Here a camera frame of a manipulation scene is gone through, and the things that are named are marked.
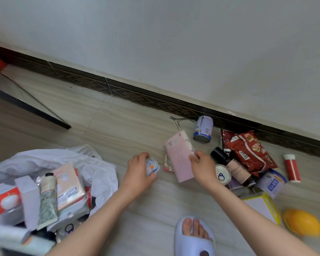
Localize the person's left hand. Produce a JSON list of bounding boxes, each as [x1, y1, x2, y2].
[[118, 152, 158, 201]]

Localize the person's right hand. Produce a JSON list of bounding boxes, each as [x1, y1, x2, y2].
[[188, 150, 224, 192]]

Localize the lavender drink can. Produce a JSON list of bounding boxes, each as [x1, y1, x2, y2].
[[56, 221, 78, 242], [214, 164, 233, 186]]

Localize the blue cartoon small tin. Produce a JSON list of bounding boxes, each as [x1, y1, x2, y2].
[[145, 156, 160, 176]]

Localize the pink spiral notebook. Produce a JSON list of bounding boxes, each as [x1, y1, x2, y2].
[[164, 131, 197, 183]]

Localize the brown bottle black cap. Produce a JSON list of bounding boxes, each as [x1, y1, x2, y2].
[[210, 147, 256, 187]]

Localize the red pink packet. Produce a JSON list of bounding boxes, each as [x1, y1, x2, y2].
[[163, 154, 175, 172]]

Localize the white printed plastic bag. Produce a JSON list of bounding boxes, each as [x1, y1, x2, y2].
[[0, 144, 119, 256]]

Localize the blue white can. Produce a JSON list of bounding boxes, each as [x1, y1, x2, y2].
[[193, 116, 214, 144], [257, 169, 288, 199]]

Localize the red snack bag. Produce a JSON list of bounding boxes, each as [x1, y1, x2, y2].
[[220, 129, 279, 178]]

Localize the white box yellow edge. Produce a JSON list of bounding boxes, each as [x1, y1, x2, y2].
[[241, 192, 282, 226]]

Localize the peach pink box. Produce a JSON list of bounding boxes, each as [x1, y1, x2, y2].
[[49, 163, 86, 211]]

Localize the small red bottle white cap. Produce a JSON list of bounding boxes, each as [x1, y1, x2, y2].
[[283, 154, 301, 182]]

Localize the beige squeeze tube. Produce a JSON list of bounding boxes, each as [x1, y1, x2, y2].
[[37, 172, 59, 230]]

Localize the yellow egg shaped capsule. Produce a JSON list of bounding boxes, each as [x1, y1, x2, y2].
[[282, 208, 320, 237]]

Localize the long white box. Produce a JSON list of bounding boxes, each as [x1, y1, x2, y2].
[[15, 176, 41, 231]]

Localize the red white small carton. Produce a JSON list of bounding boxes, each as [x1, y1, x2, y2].
[[0, 183, 22, 215]]

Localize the person's right forearm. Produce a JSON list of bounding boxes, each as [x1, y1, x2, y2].
[[210, 178, 320, 256]]

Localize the person's left forearm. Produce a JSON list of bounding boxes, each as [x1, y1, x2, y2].
[[45, 183, 139, 256]]

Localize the person's right foot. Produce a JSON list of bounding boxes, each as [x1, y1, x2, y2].
[[182, 218, 213, 242]]

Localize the lavender right slipper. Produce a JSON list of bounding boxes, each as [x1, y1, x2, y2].
[[175, 216, 217, 256]]

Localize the black leaning board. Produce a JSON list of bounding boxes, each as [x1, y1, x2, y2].
[[0, 73, 72, 130]]

